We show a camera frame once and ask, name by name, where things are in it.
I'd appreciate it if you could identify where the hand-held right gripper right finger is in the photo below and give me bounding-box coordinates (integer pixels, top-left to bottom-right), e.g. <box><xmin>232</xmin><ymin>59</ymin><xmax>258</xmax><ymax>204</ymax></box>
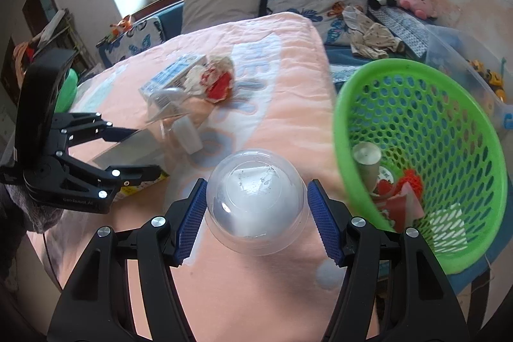
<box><xmin>307</xmin><ymin>179</ymin><xmax>469</xmax><ymax>342</ymax></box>

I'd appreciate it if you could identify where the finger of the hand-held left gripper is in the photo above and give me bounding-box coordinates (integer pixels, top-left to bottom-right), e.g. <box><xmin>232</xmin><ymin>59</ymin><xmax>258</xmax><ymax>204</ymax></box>
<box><xmin>52</xmin><ymin>152</ymin><xmax>163</xmax><ymax>200</ymax></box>
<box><xmin>54</xmin><ymin>112</ymin><xmax>139</xmax><ymax>156</ymax></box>

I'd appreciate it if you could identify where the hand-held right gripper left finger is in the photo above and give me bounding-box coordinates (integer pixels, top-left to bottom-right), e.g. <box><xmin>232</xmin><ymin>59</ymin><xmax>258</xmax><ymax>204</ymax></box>
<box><xmin>47</xmin><ymin>178</ymin><xmax>209</xmax><ymax>342</ymax></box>

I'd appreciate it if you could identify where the clear plastic dome lid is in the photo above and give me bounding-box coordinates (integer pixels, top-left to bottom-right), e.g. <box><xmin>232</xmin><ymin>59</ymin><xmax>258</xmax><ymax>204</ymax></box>
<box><xmin>204</xmin><ymin>148</ymin><xmax>308</xmax><ymax>255</ymax></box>

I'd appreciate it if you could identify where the orange snack wrapper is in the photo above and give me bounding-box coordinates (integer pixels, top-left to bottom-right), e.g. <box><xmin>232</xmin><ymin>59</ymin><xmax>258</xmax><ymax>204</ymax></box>
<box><xmin>377</xmin><ymin>179</ymin><xmax>419</xmax><ymax>234</ymax></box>

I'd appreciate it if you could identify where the white paper cup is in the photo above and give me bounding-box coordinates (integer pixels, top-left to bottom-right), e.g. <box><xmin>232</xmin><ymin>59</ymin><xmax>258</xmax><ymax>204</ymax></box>
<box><xmin>352</xmin><ymin>142</ymin><xmax>395</xmax><ymax>194</ymax></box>

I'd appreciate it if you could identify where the pink snack packet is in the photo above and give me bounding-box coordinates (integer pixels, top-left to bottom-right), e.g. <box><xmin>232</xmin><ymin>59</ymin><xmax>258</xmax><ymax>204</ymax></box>
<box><xmin>403</xmin><ymin>184</ymin><xmax>426</xmax><ymax>222</ymax></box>

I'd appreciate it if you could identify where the red foam net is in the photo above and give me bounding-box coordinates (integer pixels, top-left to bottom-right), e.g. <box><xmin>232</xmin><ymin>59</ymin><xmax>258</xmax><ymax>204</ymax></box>
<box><xmin>395</xmin><ymin>170</ymin><xmax>423</xmax><ymax>198</ymax></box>

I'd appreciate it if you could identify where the green plastic basket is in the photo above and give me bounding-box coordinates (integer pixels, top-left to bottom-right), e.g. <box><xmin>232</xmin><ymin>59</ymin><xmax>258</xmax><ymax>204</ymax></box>
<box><xmin>333</xmin><ymin>58</ymin><xmax>509</xmax><ymax>275</ymax></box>

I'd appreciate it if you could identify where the person's left forearm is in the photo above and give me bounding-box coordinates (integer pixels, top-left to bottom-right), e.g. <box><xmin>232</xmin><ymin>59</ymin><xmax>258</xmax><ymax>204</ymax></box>
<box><xmin>0</xmin><ymin>182</ymin><xmax>67</xmax><ymax>234</ymax></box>

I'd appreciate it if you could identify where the green plush bowl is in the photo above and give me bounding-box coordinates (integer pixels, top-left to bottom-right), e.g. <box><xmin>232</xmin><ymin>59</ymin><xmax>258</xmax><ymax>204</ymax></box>
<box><xmin>54</xmin><ymin>67</ymin><xmax>79</xmax><ymax>114</ymax></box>

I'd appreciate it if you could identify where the small white plastic bottle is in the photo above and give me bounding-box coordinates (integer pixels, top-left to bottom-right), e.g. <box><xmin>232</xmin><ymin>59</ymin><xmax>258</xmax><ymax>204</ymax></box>
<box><xmin>172</xmin><ymin>118</ymin><xmax>204</xmax><ymax>154</ymax></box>

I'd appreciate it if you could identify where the clear plastic cup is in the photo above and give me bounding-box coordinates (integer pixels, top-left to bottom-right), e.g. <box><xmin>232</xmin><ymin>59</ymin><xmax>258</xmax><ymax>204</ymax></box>
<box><xmin>144</xmin><ymin>88</ymin><xmax>209</xmax><ymax>138</ymax></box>

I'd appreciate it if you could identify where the white tissue box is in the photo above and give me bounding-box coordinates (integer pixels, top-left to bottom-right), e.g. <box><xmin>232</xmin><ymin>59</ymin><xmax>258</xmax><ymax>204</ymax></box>
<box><xmin>138</xmin><ymin>54</ymin><xmax>209</xmax><ymax>102</ymax></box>

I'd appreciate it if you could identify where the small butterfly print pillow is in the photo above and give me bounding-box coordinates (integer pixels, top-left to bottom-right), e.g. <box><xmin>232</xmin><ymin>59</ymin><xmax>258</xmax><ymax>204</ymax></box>
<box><xmin>100</xmin><ymin>17</ymin><xmax>165</xmax><ymax>66</ymax></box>

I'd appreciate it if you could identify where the orange fox toy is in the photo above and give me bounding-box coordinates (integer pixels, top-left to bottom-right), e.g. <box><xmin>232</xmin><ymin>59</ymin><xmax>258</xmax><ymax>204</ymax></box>
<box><xmin>108</xmin><ymin>14</ymin><xmax>135</xmax><ymax>38</ymax></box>

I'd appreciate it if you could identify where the red instant noodle cup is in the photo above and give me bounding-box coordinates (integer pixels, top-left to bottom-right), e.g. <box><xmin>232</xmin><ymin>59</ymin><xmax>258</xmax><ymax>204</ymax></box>
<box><xmin>186</xmin><ymin>55</ymin><xmax>237</xmax><ymax>104</ymax></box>

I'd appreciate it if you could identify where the pink printed blanket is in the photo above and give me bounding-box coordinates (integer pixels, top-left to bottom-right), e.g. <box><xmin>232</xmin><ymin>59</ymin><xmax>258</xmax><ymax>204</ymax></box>
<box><xmin>24</xmin><ymin>11</ymin><xmax>381</xmax><ymax>342</ymax></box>

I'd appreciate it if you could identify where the blue stool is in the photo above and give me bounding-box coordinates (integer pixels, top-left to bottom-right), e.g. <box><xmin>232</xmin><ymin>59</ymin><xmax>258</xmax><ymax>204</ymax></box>
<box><xmin>449</xmin><ymin>258</ymin><xmax>492</xmax><ymax>292</ymax></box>

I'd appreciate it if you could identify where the grey pillow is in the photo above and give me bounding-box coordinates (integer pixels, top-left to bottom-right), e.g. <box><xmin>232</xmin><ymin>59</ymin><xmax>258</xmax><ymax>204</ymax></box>
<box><xmin>180</xmin><ymin>0</ymin><xmax>267</xmax><ymax>35</ymax></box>

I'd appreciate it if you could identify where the beige printed garment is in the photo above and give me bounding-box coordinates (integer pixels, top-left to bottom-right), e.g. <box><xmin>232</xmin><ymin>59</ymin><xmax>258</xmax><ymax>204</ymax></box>
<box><xmin>342</xmin><ymin>5</ymin><xmax>405</xmax><ymax>60</ymax></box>

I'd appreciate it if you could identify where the clear plastic storage bin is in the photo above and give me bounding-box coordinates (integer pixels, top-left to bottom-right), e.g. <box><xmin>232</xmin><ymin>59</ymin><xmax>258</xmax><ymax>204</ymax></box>
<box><xmin>417</xmin><ymin>23</ymin><xmax>513</xmax><ymax>134</ymax></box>

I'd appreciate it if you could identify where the yellow toy car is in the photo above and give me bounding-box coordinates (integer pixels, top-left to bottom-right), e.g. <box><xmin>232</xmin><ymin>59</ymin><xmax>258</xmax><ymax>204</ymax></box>
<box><xmin>467</xmin><ymin>59</ymin><xmax>508</xmax><ymax>102</ymax></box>

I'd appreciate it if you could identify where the pink round plush toy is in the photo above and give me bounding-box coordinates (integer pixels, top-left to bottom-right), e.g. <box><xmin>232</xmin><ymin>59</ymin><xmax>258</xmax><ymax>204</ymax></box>
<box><xmin>400</xmin><ymin>0</ymin><xmax>437</xmax><ymax>21</ymax></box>

